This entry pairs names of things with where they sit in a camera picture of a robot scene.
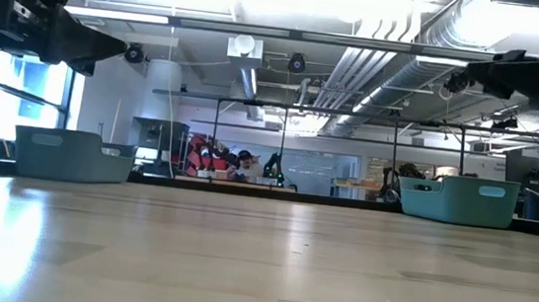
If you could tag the black background robot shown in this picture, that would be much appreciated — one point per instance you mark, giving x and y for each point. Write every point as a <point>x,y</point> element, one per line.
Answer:
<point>387,187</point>

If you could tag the teal plastic bin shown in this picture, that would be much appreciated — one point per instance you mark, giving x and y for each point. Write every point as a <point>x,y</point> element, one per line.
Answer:
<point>462,206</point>

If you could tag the silver ventilation duct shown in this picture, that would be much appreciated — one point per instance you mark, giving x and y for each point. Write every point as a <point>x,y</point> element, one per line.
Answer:
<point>406,75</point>

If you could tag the black metal rig frame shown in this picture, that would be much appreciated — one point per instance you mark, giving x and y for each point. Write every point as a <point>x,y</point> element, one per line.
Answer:
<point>303,108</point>

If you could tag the black background robot arm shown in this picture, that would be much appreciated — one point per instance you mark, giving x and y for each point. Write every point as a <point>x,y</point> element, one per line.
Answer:
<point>273,163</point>

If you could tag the large window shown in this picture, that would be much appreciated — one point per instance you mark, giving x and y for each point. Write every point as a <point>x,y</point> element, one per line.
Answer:
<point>7,96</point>

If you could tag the white round column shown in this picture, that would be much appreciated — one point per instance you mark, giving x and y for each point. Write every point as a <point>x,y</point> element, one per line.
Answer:
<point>161,91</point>

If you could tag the background wooden table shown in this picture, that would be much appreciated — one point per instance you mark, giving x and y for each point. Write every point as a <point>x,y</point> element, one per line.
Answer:
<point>246,185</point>

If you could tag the black ceiling spotlight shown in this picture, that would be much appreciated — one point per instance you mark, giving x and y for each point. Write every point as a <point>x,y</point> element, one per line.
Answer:
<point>297,63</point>
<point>134,54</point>
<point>457,82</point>
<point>505,123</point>

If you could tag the grey-blue plastic bin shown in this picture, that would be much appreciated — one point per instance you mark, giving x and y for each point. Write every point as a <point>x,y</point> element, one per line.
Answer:
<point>65,161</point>

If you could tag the black computer monitor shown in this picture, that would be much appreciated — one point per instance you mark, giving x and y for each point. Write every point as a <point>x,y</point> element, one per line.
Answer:
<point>530,173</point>

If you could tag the person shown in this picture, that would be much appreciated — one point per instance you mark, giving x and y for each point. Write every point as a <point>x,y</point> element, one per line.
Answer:
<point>247,168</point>
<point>411,170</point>

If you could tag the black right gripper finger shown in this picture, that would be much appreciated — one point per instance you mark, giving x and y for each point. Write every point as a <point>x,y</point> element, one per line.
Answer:
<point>510,75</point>
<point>498,92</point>

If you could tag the dark equipment cabinet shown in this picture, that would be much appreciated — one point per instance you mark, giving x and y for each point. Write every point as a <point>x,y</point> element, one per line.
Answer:
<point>162,136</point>

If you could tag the white square ceiling fixture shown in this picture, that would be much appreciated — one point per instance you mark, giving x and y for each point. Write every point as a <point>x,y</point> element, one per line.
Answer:
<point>245,47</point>

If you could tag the red stacked crates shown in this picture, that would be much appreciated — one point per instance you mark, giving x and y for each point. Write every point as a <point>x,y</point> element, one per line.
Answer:
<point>200,154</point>

